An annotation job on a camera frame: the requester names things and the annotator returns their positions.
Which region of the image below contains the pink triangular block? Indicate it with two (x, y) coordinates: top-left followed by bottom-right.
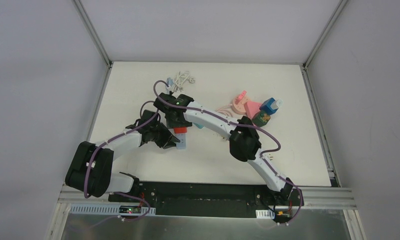
(244, 101), (262, 119)

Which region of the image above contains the green patterned cube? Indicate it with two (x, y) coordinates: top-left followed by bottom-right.
(251, 110), (271, 128)

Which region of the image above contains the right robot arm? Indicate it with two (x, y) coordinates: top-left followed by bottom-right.
(154, 92), (295, 205)

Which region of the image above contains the white travel adapter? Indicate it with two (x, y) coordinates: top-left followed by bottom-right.
(263, 153), (273, 161)

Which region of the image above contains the pink round socket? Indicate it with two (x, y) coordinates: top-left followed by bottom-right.
(231, 90), (251, 115)

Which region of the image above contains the teal power strip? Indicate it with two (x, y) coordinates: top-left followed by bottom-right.
(193, 122), (204, 129)

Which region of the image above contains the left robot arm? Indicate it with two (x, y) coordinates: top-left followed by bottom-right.
(65, 110), (179, 202)

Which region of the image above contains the blue cube socket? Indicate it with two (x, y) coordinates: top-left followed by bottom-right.
(259, 97), (279, 115)

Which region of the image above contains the light blue power strip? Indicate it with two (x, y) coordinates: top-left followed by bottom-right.
(175, 133), (186, 150)

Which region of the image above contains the white usb charger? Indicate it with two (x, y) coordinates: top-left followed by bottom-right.
(271, 99), (283, 110)

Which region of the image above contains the red cube adapter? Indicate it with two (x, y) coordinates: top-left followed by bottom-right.
(173, 127), (187, 134)

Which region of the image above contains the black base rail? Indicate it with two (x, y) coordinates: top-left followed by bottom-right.
(108, 181), (304, 219)

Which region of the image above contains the white coiled cable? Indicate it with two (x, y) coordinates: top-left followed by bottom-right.
(170, 70), (196, 93)

